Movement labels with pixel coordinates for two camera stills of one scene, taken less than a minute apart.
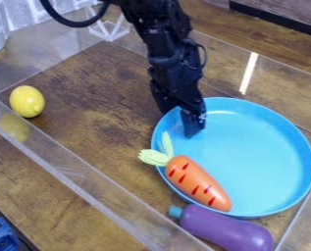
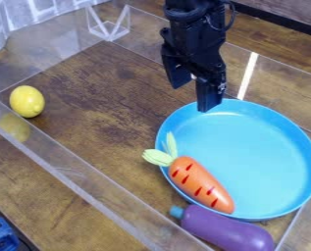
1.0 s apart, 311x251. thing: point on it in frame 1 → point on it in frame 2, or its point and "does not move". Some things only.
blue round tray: x=257 y=151 does not move
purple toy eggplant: x=221 y=232 does not move
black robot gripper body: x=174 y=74 → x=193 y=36
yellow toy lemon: x=27 y=101 does not move
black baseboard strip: x=275 y=19 does not move
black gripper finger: x=165 y=100 → x=180 y=69
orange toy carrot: x=186 y=173 does not move
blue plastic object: x=2 y=236 does not move
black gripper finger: x=193 y=118 → x=209 y=93
